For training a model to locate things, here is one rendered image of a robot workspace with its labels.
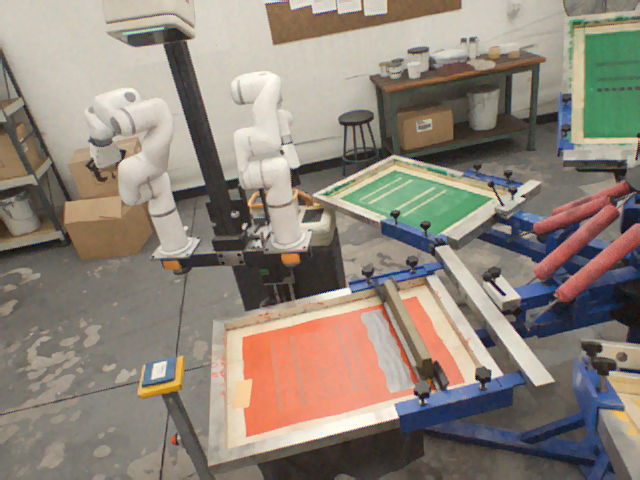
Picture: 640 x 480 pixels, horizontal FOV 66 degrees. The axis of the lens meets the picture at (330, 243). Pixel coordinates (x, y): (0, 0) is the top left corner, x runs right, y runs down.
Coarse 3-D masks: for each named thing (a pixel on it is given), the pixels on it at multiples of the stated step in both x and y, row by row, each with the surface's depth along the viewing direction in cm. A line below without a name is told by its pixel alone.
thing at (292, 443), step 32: (224, 320) 169; (256, 320) 170; (448, 320) 157; (224, 352) 156; (480, 352) 139; (224, 384) 145; (224, 416) 135; (384, 416) 126; (224, 448) 126; (256, 448) 123; (288, 448) 123
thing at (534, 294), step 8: (520, 288) 153; (528, 288) 152; (536, 288) 152; (544, 288) 151; (488, 296) 152; (520, 296) 149; (528, 296) 149; (536, 296) 149; (544, 296) 150; (496, 304) 148; (528, 304) 150; (536, 304) 151; (544, 304) 151; (504, 312) 150
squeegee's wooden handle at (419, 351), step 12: (384, 288) 163; (396, 300) 154; (396, 312) 151; (408, 324) 143; (408, 336) 141; (420, 336) 139; (420, 348) 134; (420, 360) 132; (432, 360) 132; (432, 372) 134
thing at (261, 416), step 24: (432, 336) 153; (408, 360) 146; (264, 384) 146; (384, 384) 139; (432, 384) 137; (456, 384) 135; (264, 408) 138; (312, 408) 136; (336, 408) 135; (360, 408) 133; (264, 432) 131
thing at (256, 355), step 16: (416, 304) 167; (320, 320) 167; (336, 320) 166; (352, 320) 165; (416, 320) 160; (256, 336) 165; (272, 336) 164; (288, 336) 163; (256, 352) 158; (256, 368) 152
